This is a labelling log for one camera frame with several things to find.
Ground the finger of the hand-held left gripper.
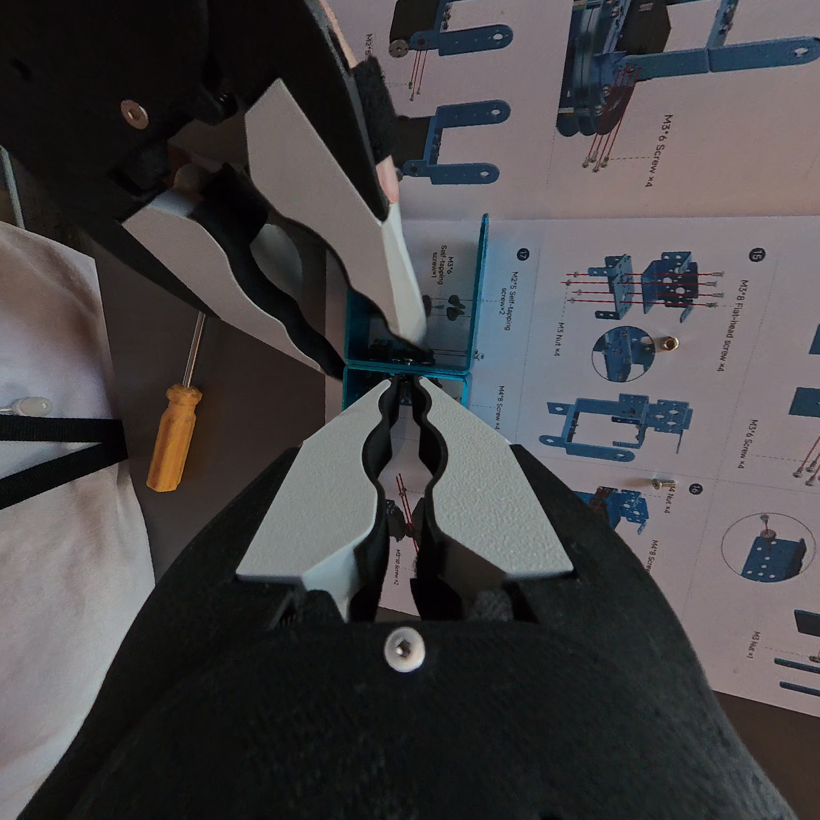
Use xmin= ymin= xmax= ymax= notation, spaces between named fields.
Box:
xmin=122 ymin=170 xmax=346 ymax=380
xmin=245 ymin=78 xmax=436 ymax=366

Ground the person's white shirt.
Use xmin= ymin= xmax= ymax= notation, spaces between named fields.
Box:
xmin=0 ymin=221 xmax=158 ymax=820

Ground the grey desk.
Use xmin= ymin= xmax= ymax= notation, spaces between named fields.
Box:
xmin=0 ymin=147 xmax=820 ymax=820

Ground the blue metal bracket assembly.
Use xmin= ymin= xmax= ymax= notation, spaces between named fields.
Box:
xmin=343 ymin=214 xmax=491 ymax=412

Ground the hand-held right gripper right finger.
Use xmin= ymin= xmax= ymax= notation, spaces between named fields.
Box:
xmin=409 ymin=377 xmax=575 ymax=622

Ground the yellow handled screwdriver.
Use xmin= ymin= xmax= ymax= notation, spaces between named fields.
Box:
xmin=146 ymin=314 xmax=207 ymax=493

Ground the printed instruction manual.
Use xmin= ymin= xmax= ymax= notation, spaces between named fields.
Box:
xmin=323 ymin=0 xmax=820 ymax=712

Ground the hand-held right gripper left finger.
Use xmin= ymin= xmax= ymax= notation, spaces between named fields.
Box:
xmin=234 ymin=378 xmax=399 ymax=624

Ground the black strap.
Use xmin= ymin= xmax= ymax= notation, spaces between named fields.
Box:
xmin=0 ymin=413 xmax=129 ymax=510

